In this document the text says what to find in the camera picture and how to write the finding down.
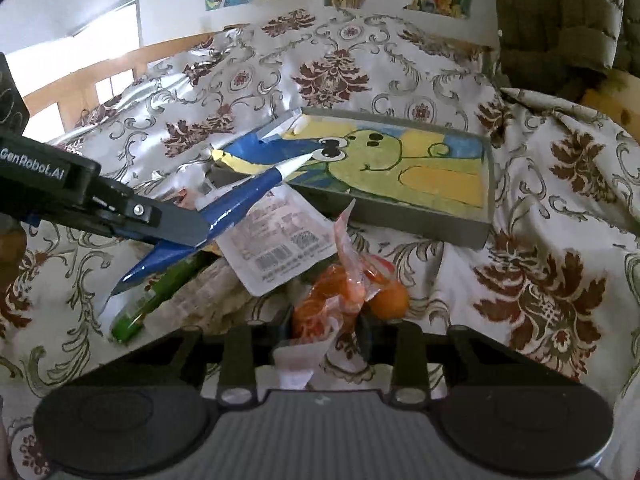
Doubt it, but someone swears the floral printed blanket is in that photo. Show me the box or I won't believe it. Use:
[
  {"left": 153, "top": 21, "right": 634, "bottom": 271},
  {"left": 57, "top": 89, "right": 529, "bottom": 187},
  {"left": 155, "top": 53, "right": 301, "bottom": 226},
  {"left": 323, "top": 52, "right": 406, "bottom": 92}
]
[{"left": 0, "top": 9, "right": 640, "bottom": 480}]

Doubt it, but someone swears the white snack packet with barcode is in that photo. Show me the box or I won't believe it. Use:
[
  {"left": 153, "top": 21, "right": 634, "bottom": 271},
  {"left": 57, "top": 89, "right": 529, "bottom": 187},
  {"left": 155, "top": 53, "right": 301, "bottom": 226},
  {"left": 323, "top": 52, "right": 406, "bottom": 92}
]
[{"left": 214, "top": 187, "right": 337, "bottom": 297}]

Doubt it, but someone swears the grey tray with cartoon print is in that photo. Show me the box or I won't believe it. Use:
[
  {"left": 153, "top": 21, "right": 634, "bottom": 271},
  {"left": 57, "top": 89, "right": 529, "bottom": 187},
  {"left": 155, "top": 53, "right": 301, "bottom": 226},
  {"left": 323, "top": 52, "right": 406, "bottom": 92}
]
[{"left": 210, "top": 106, "right": 497, "bottom": 251}]

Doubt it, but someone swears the window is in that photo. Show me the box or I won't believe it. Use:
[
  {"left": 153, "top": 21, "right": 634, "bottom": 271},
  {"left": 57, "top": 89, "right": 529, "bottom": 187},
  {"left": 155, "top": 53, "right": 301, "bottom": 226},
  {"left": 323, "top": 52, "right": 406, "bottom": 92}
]
[{"left": 0, "top": 0, "right": 143, "bottom": 96}]

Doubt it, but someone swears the olive quilted jacket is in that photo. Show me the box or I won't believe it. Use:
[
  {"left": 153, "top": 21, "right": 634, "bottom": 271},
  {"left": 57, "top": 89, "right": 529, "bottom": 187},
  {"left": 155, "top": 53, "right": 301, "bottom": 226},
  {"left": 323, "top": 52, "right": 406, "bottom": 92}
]
[{"left": 492, "top": 0, "right": 640, "bottom": 93}]

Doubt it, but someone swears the blue and white snack packet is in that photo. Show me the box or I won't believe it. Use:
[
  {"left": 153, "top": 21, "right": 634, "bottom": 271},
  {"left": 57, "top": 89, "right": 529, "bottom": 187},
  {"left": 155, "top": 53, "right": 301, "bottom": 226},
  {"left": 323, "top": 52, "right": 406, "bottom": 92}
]
[{"left": 99, "top": 110, "right": 327, "bottom": 313}]

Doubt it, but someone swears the yellow wooden furniture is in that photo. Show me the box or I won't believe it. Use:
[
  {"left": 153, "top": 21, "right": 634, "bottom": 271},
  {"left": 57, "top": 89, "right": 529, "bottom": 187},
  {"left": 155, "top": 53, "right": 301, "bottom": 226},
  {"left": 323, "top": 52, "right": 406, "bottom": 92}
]
[{"left": 580, "top": 67, "right": 640, "bottom": 133}]

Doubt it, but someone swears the clear rice cake packet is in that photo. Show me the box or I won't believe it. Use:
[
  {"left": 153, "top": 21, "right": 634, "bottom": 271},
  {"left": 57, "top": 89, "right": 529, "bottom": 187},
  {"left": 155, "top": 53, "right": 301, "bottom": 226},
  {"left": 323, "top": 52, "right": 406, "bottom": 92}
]
[{"left": 162, "top": 257, "right": 253, "bottom": 333}]

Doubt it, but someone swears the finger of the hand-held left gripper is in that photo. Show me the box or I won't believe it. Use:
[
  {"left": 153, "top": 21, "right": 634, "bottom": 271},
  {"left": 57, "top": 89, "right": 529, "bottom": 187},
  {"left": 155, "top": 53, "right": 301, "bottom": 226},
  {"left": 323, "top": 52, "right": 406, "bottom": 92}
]
[{"left": 90, "top": 176, "right": 212, "bottom": 249}]

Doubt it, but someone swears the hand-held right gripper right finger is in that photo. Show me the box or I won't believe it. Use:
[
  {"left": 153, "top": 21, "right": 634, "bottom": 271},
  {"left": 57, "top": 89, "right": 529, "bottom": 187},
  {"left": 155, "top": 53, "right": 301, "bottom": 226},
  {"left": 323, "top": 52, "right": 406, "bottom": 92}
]
[{"left": 357, "top": 310, "right": 531, "bottom": 407}]

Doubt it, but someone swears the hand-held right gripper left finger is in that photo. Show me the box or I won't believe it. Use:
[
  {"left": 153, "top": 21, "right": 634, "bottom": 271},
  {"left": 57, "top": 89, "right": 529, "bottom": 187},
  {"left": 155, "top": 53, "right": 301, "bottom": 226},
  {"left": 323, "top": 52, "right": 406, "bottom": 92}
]
[{"left": 125, "top": 305, "right": 294, "bottom": 408}]

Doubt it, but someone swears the wooden bed frame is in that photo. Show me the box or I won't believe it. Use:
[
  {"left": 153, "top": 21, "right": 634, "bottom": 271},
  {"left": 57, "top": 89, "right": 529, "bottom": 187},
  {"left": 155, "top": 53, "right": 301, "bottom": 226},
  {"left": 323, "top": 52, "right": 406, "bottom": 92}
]
[{"left": 20, "top": 30, "right": 221, "bottom": 133}]

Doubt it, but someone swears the orange snack packet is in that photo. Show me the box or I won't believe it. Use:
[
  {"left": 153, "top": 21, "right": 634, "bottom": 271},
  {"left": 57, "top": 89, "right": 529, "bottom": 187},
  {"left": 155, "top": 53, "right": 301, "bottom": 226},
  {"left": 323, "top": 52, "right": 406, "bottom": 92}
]
[{"left": 274, "top": 199, "right": 412, "bottom": 392}]

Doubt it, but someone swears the green sausage packet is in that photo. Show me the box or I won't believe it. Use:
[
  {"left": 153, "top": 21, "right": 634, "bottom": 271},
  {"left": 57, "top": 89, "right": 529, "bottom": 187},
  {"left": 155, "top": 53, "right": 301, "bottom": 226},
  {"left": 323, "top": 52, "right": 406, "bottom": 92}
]
[{"left": 110, "top": 252, "right": 213, "bottom": 345}]

